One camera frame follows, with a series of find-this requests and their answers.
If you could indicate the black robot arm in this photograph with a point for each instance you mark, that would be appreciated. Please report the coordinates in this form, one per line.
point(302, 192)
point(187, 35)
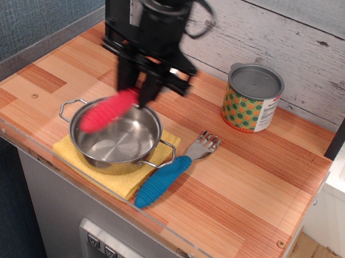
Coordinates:
point(145, 35)

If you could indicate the stainless steel pot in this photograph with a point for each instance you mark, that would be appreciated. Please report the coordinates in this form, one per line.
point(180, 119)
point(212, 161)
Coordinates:
point(133, 141)

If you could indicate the black left vertical post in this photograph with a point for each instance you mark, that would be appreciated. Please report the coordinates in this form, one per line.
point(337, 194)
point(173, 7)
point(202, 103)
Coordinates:
point(116, 22)

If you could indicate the blue handled metal fork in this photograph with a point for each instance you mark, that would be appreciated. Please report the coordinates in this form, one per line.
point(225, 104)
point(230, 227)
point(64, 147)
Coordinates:
point(159, 182)

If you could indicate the patterned tin can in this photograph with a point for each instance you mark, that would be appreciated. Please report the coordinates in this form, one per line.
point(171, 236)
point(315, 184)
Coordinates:
point(251, 97)

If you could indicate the red handled metal spoon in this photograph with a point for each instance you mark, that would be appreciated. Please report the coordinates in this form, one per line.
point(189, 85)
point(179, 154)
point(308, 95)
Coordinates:
point(102, 114)

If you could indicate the grey toy kitchen cabinet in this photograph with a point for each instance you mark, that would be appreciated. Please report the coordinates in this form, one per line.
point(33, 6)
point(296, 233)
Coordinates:
point(61, 201)

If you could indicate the silver dispenser button panel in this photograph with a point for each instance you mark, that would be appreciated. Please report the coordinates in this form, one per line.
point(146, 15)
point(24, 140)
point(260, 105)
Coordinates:
point(98, 243)

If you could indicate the yellow cloth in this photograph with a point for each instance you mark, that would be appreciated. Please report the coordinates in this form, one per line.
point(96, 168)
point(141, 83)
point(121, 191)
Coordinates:
point(124, 185)

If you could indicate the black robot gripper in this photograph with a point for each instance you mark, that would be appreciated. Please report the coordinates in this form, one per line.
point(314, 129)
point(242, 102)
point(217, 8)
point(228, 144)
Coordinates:
point(152, 47)

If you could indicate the clear acrylic guard rail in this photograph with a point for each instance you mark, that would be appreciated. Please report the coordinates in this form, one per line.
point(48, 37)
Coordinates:
point(246, 200)

